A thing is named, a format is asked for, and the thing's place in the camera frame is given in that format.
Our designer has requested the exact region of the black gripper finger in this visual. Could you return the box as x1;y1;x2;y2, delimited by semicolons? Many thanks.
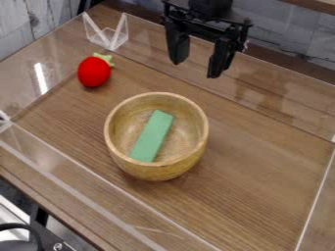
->
207;37;235;78
166;21;190;65

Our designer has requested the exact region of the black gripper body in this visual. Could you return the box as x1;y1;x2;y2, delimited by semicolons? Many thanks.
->
163;0;252;52

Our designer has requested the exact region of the red toy strawberry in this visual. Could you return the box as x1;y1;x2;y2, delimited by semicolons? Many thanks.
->
78;53;114;88

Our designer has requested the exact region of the black metal table leg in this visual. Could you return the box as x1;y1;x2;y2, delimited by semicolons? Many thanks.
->
31;204;91;251

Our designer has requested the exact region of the wooden bowl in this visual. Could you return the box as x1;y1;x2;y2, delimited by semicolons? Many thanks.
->
103;92;210;180

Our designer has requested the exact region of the green rectangular block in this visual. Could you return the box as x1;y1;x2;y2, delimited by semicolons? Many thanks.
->
128;110;174;162

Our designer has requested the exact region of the black cable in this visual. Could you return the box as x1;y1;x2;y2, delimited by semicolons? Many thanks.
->
0;223;44;251

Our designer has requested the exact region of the clear acrylic corner bracket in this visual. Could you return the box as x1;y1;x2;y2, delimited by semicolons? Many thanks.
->
83;12;128;51

